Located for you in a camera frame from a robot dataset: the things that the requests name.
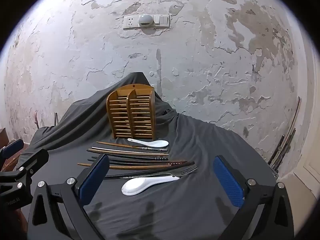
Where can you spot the pink tipped thin rod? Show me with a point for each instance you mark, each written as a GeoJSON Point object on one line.
{"type": "Point", "coordinates": [37, 120]}

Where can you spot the thin metal rod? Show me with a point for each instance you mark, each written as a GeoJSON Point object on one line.
{"type": "Point", "coordinates": [56, 118]}

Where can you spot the large white ceramic spoon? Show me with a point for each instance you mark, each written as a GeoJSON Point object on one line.
{"type": "Point", "coordinates": [135, 186]}

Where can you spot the brown chopstick patterned end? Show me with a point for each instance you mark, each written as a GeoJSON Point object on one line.
{"type": "Point", "coordinates": [112, 144]}

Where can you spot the cream door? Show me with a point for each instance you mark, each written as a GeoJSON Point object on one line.
{"type": "Point", "coordinates": [310, 170]}

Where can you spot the brown wooden chopstick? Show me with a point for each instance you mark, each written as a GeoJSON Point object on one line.
{"type": "Point", "coordinates": [130, 167]}
{"type": "Point", "coordinates": [105, 152]}

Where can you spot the brown wooden furniture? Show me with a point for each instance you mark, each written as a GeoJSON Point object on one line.
{"type": "Point", "coordinates": [3, 133]}

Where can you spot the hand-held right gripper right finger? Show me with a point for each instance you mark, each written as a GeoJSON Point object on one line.
{"type": "Point", "coordinates": [228, 185]}

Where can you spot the metal fork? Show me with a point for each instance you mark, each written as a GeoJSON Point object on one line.
{"type": "Point", "coordinates": [186, 171]}

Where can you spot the silver metal chopstick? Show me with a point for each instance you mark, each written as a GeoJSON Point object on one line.
{"type": "Point", "coordinates": [112, 150]}

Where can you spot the white light switch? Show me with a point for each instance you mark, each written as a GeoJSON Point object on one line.
{"type": "Point", "coordinates": [161, 20]}

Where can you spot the dark metal rods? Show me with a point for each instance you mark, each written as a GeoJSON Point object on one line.
{"type": "Point", "coordinates": [280, 150]}

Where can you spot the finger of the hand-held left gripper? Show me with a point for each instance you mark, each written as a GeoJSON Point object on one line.
{"type": "Point", "coordinates": [12, 147]}
{"type": "Point", "coordinates": [35, 158]}

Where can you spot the wooden slatted utensil holder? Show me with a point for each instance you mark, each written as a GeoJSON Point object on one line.
{"type": "Point", "coordinates": [111, 110]}

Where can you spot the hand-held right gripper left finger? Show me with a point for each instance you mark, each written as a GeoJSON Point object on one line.
{"type": "Point", "coordinates": [93, 177]}

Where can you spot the round white wall device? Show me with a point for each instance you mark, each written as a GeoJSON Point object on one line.
{"type": "Point", "coordinates": [145, 20]}

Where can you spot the dark grey cloth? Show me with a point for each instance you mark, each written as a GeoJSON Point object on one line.
{"type": "Point", "coordinates": [187, 142]}

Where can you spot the small white ceramic spoon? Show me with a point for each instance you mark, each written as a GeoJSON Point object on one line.
{"type": "Point", "coordinates": [157, 143]}

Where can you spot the black chopstick red dotted end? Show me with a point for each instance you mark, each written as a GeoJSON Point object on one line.
{"type": "Point", "coordinates": [130, 158]}
{"type": "Point", "coordinates": [140, 161]}

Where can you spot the white wall socket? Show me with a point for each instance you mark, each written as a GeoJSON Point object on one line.
{"type": "Point", "coordinates": [130, 21]}

